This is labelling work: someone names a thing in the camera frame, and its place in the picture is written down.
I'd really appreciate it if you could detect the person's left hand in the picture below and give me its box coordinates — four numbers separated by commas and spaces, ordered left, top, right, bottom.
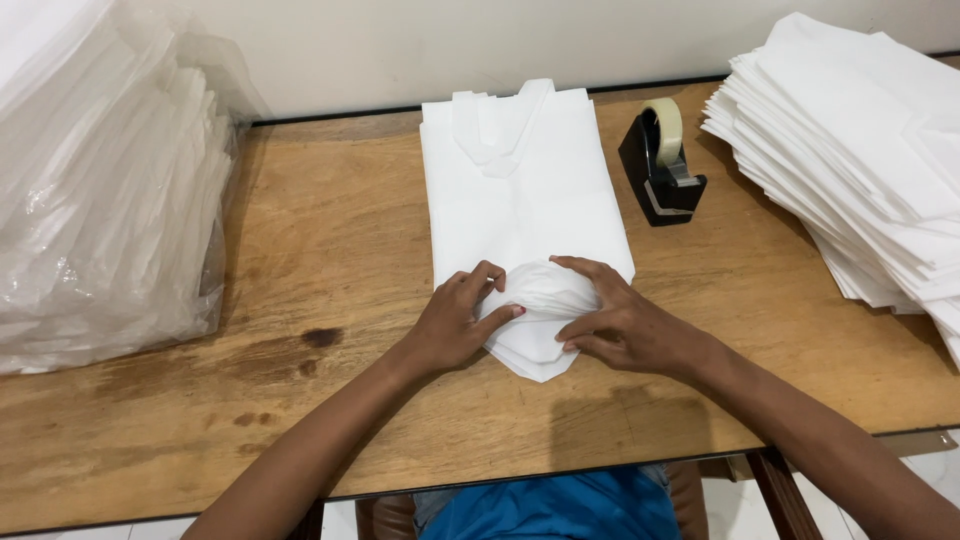
401, 260, 527, 376

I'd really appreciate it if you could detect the person's right hand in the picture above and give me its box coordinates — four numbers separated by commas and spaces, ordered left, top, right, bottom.
549, 255, 708, 378

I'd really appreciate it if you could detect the white non-woven fabric bag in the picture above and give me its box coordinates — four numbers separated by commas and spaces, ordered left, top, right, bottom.
418, 78, 636, 384

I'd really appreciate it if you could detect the black tape dispenser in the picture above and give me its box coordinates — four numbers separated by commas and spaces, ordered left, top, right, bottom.
618, 108, 708, 228

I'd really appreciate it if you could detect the person's blue shirt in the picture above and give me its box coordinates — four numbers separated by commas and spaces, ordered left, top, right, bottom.
437, 468, 681, 540

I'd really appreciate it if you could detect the clear adhesive tape roll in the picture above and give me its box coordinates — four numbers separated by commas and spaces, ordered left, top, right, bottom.
641, 97, 685, 168

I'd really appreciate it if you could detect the dark wooden table leg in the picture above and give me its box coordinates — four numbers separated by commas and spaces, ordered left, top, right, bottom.
746, 447, 825, 540
288, 500, 326, 540

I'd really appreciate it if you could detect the stack of white fabric bags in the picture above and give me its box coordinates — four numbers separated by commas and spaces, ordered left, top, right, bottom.
701, 11, 960, 372

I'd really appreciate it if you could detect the clear plastic sack of bags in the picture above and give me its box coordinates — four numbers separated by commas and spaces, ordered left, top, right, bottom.
0, 0, 264, 376

